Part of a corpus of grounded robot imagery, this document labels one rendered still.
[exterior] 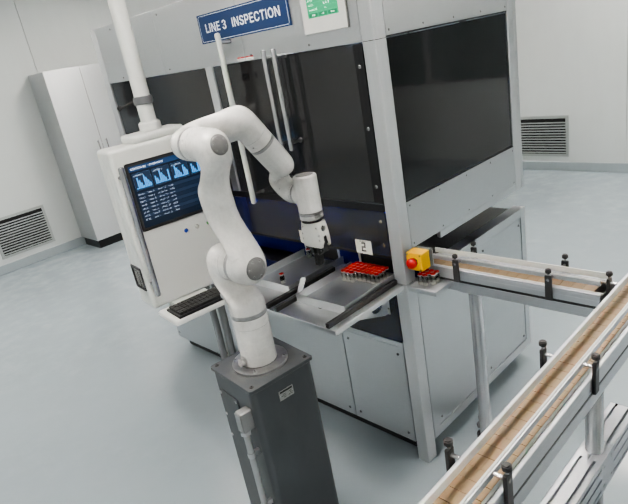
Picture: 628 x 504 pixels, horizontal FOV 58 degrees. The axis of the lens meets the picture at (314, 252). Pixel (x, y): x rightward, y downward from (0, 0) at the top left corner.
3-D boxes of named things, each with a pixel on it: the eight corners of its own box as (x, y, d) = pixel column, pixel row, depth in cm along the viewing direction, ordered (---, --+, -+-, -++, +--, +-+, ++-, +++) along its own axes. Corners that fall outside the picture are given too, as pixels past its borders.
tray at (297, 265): (304, 255, 274) (303, 248, 273) (344, 263, 256) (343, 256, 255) (250, 283, 253) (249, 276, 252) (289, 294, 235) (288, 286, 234)
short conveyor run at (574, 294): (421, 285, 230) (416, 249, 224) (442, 270, 240) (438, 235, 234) (598, 323, 182) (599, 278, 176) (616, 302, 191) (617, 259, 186)
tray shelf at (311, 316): (298, 257, 279) (297, 253, 278) (415, 281, 229) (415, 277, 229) (220, 297, 249) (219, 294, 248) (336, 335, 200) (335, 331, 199)
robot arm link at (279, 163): (232, 152, 186) (286, 208, 205) (261, 153, 175) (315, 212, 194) (246, 131, 189) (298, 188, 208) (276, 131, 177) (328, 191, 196)
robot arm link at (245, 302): (244, 325, 179) (227, 255, 170) (213, 311, 192) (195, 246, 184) (274, 309, 186) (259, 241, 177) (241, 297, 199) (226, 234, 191)
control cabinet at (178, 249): (226, 264, 305) (190, 117, 278) (245, 271, 290) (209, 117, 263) (139, 300, 278) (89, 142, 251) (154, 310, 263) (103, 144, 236)
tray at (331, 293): (351, 268, 249) (350, 261, 247) (400, 278, 230) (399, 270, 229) (297, 301, 227) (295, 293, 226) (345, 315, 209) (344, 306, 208)
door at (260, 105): (242, 190, 280) (214, 66, 259) (307, 196, 247) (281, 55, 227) (241, 190, 280) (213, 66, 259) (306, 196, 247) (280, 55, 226)
